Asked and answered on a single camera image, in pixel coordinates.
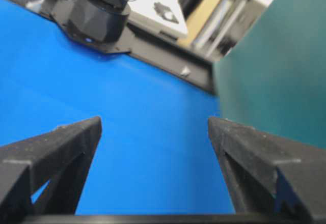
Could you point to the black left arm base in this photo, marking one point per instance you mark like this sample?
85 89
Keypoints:
97 24

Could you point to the white box with black part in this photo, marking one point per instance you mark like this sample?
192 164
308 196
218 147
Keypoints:
159 16

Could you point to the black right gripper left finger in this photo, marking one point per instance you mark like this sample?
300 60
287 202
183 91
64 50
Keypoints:
45 174

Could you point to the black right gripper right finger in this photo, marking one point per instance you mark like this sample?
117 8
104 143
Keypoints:
267 173

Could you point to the blue table cloth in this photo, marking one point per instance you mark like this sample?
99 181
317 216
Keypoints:
154 156

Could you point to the teal backdrop curtain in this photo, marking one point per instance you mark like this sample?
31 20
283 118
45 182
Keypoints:
274 77

